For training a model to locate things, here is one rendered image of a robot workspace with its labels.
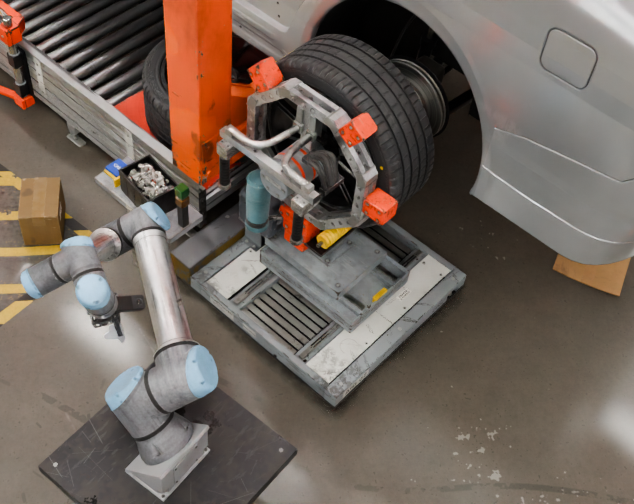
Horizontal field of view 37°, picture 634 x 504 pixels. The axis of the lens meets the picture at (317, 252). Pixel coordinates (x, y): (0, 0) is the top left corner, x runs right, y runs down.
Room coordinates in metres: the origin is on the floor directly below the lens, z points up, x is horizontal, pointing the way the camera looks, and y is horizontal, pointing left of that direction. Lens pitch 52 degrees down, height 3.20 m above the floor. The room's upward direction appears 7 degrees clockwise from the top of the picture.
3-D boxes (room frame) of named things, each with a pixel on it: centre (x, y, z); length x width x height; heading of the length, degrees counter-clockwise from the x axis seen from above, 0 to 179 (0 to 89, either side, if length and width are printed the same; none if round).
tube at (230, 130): (2.23, 0.22, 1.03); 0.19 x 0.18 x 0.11; 143
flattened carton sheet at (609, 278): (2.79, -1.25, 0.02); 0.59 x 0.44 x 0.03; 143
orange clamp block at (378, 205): (2.09, -0.19, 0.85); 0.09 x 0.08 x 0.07; 53
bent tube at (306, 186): (2.11, 0.06, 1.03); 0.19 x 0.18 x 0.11; 143
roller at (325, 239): (2.28, -0.09, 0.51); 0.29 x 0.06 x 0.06; 143
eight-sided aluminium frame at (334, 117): (2.27, 0.07, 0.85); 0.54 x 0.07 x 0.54; 53
